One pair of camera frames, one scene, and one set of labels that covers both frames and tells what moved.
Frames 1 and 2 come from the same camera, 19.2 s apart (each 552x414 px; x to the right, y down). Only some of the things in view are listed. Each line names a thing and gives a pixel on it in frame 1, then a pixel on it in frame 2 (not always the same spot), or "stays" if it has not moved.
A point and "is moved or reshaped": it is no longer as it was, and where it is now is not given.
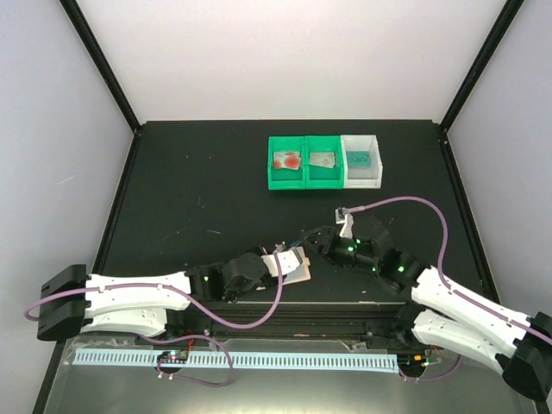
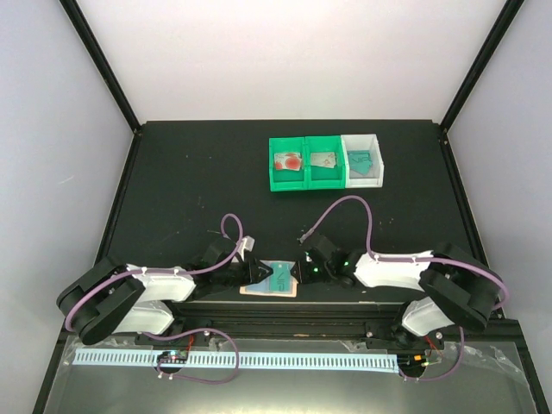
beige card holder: [302, 272] is moved or reshaped
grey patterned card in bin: [322, 159] stays
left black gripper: [269, 253] to [252, 274]
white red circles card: [290, 159] stays
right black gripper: [326, 243] to [303, 275]
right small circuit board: [411, 360] stays
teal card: [358, 159] is moved or reshaped
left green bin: [286, 178] stays
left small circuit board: [172, 357] stays
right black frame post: [509, 13] stays
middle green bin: [320, 177] stays
